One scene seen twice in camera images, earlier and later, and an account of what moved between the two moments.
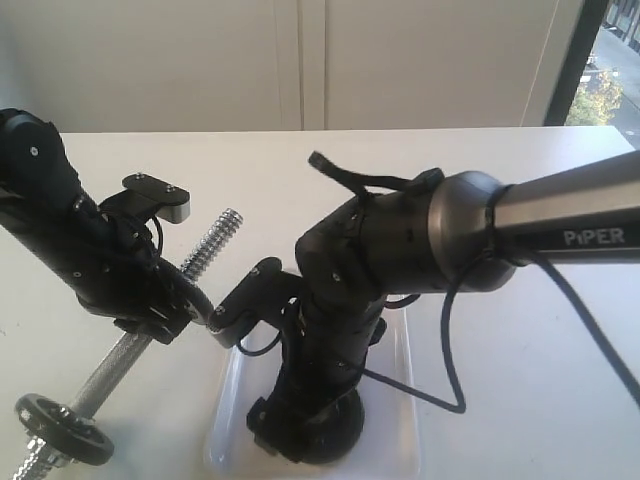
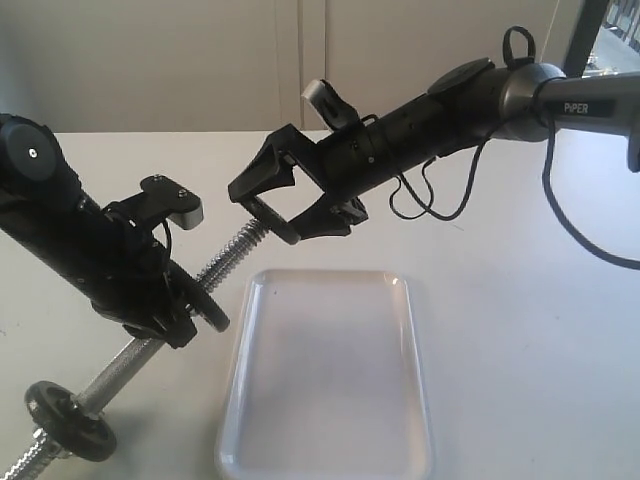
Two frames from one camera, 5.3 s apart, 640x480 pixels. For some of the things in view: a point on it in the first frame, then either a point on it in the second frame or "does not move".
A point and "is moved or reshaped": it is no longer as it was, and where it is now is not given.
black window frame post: (588, 30) does not move
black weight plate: (80, 439) is moved or reshaped
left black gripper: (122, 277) does not move
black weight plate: (195, 302) does not move
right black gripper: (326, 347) to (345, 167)
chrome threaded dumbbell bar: (37, 461) to (23, 467)
